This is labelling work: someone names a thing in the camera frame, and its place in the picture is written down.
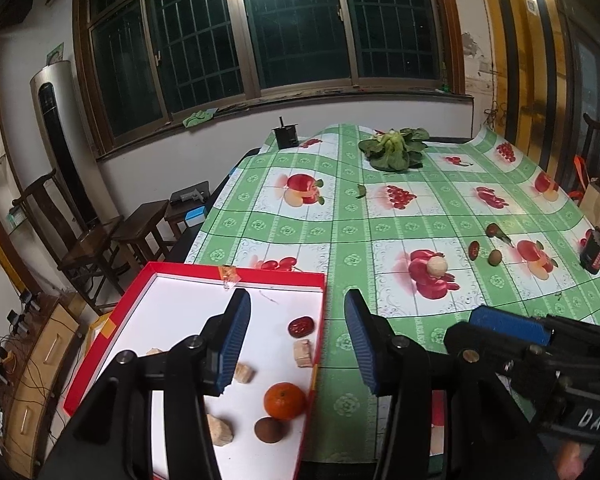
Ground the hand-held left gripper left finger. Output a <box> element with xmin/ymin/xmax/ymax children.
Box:
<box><xmin>40</xmin><ymin>289</ymin><xmax>253</xmax><ymax>480</ymax></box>

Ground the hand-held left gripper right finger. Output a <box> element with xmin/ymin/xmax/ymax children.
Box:
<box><xmin>343</xmin><ymin>289</ymin><xmax>561</xmax><ymax>480</ymax></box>

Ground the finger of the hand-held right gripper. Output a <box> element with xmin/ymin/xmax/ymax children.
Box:
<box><xmin>444</xmin><ymin>305</ymin><xmax>553</xmax><ymax>376</ymax></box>

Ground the red cardboard box tray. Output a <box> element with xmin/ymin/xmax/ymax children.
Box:
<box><xmin>62</xmin><ymin>261</ymin><xmax>327</xmax><ymax>480</ymax></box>

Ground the orange tangerine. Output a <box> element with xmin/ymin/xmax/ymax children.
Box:
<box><xmin>263</xmin><ymin>382</ymin><xmax>307</xmax><ymax>421</ymax></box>

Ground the large white sugarcane chunk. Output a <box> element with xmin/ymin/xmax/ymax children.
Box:
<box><xmin>205</xmin><ymin>414</ymin><xmax>235</xmax><ymax>447</ymax></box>

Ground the person's right hand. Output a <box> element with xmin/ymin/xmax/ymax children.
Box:
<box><xmin>555</xmin><ymin>441</ymin><xmax>588</xmax><ymax>479</ymax></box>

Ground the fruit print green tablecloth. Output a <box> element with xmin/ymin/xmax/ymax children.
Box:
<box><xmin>182</xmin><ymin>124</ymin><xmax>600</xmax><ymax>466</ymax></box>

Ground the black power tool battery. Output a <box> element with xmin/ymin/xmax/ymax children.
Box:
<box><xmin>579</xmin><ymin>227</ymin><xmax>600</xmax><ymax>275</ymax></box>

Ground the blue and white box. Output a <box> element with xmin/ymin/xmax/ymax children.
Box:
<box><xmin>185</xmin><ymin>208</ymin><xmax>209</xmax><ymax>232</ymax></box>

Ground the dark wooden stool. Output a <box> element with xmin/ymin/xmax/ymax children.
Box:
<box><xmin>164</xmin><ymin>197</ymin><xmax>211</xmax><ymax>242</ymax></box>

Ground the brown wooden stool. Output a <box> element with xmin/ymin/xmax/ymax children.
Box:
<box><xmin>111</xmin><ymin>200</ymin><xmax>171</xmax><ymax>265</ymax></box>

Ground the brown paper bag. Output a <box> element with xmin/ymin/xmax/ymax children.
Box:
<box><xmin>578</xmin><ymin>182</ymin><xmax>600</xmax><ymax>231</ymax></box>

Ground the grey hand tool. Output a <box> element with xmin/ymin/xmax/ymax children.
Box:
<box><xmin>169</xmin><ymin>185</ymin><xmax>210</xmax><ymax>206</ymax></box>

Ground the leafy green vegetable bunch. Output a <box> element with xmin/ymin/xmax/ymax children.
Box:
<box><xmin>357</xmin><ymin>127</ymin><xmax>430</xmax><ymax>173</ymax></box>

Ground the dark wooden chair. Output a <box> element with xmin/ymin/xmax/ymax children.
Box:
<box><xmin>11</xmin><ymin>169</ymin><xmax>127</xmax><ymax>311</ymax></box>

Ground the light wooden cabinet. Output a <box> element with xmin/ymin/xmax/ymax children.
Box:
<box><xmin>0</xmin><ymin>290</ymin><xmax>81</xmax><ymax>480</ymax></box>

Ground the black pen holder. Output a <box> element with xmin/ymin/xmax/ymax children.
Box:
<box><xmin>273</xmin><ymin>116</ymin><xmax>299</xmax><ymax>149</ymax></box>

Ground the green cloth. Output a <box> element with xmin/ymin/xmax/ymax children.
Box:
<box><xmin>182</xmin><ymin>108</ymin><xmax>216</xmax><ymax>128</ymax></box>

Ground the standing air conditioner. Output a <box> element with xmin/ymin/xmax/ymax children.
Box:
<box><xmin>30</xmin><ymin>60</ymin><xmax>101</xmax><ymax>226</ymax></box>

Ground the barred window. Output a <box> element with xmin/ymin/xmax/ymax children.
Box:
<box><xmin>72</xmin><ymin>0</ymin><xmax>466</xmax><ymax>153</ymax></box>

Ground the orange strap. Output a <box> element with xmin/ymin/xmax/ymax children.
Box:
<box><xmin>569</xmin><ymin>155</ymin><xmax>589</xmax><ymax>202</ymax></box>

